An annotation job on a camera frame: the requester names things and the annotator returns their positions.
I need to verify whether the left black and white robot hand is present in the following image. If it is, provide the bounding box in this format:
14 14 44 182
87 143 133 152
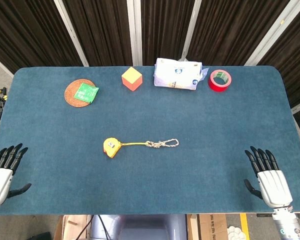
0 143 33 208

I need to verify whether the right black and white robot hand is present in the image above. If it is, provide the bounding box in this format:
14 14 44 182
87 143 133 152
243 145 295 209

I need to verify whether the yellow tape measure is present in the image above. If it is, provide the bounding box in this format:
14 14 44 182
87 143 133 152
102 137 149 159

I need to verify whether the white braided rope loop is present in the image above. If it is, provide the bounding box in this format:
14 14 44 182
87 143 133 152
145 138 180 149

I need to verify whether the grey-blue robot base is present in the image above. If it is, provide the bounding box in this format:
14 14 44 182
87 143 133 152
89 214 188 240

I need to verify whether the red tape roll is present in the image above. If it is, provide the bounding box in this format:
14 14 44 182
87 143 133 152
207 69 233 93

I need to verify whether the white flower-shaped tray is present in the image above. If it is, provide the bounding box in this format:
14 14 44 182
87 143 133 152
226 225 251 240

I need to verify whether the brown cardboard box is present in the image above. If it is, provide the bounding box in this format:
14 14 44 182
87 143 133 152
198 214 229 240

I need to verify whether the light wooden crate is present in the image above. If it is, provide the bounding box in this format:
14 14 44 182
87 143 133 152
53 214 93 240

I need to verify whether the light wooden plank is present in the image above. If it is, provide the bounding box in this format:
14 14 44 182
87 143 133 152
187 214 200 240

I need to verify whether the round woven brown coaster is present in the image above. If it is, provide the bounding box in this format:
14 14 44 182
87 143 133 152
64 78 97 108

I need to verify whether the green foil packet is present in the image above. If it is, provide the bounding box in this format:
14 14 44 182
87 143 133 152
73 82 100 104

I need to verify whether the blue felt table cover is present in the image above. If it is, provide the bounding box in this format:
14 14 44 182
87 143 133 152
0 65 300 216

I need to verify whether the white tissue pack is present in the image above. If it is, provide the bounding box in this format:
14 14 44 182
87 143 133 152
153 57 210 91

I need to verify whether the orange and yellow cube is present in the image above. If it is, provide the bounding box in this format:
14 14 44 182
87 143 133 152
121 66 144 92

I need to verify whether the dark brown pleated curtain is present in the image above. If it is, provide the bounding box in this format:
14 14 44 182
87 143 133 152
0 0 300 148

